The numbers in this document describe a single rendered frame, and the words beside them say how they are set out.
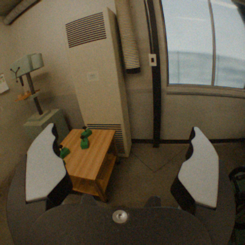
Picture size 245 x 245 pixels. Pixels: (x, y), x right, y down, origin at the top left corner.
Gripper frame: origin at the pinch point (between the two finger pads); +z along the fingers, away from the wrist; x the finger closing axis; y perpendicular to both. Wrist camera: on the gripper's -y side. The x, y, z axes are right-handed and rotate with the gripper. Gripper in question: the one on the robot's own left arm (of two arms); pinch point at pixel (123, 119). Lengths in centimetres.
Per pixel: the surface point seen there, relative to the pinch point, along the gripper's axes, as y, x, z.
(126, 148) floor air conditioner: 106, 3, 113
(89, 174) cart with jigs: 75, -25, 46
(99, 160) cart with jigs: 74, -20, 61
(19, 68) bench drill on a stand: -4, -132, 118
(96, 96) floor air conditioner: 39, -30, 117
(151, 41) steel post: -21, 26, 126
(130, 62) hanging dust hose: 3, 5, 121
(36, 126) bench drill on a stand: 69, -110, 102
